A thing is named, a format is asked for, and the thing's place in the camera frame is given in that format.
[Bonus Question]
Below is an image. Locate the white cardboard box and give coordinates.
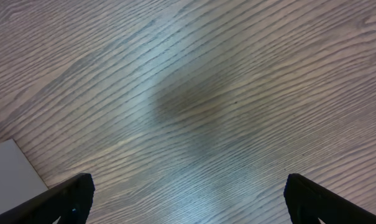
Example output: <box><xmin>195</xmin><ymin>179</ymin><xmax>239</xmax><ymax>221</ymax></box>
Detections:
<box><xmin>0</xmin><ymin>139</ymin><xmax>48</xmax><ymax>214</ymax></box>

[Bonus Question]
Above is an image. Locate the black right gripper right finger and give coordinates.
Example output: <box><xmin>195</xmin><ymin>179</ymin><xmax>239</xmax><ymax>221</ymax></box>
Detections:
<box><xmin>283</xmin><ymin>173</ymin><xmax>376</xmax><ymax>224</ymax></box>

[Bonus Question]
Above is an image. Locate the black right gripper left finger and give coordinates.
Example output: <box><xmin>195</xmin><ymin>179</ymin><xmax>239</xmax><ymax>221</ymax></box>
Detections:
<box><xmin>0</xmin><ymin>173</ymin><xmax>95</xmax><ymax>224</ymax></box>

